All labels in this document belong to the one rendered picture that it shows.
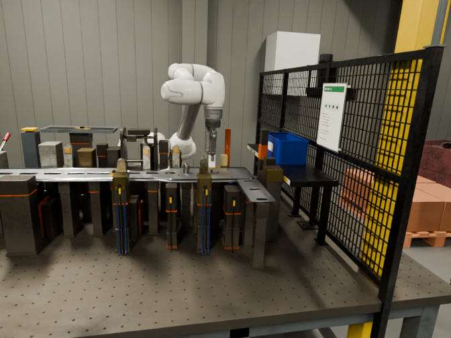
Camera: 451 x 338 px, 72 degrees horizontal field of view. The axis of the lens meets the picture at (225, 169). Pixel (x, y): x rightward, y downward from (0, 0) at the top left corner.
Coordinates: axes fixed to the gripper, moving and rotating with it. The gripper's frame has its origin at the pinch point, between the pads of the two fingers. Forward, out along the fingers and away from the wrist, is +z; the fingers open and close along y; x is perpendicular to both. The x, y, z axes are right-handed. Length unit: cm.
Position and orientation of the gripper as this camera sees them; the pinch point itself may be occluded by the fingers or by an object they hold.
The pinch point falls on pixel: (211, 159)
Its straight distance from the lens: 153.7
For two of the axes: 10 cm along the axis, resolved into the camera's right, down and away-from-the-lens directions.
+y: 1.5, 2.7, -9.5
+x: 9.9, 0.0, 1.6
